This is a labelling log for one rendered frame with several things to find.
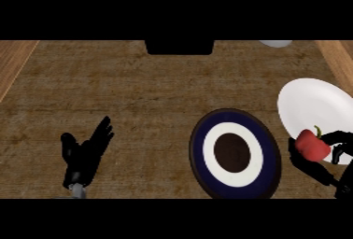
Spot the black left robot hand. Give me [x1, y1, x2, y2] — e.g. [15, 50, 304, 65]
[59, 115, 115, 190]

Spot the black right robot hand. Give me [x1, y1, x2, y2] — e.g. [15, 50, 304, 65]
[287, 130, 353, 200]

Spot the red bell pepper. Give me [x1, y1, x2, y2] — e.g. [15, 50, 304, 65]
[294, 124, 333, 163]

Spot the navy and white ringed plate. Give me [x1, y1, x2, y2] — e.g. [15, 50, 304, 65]
[188, 107, 282, 200]

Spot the black rectangular appliance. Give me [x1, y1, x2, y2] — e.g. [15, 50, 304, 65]
[143, 40, 217, 56]

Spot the pale grey round object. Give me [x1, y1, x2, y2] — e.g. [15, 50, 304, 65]
[259, 40, 294, 49]

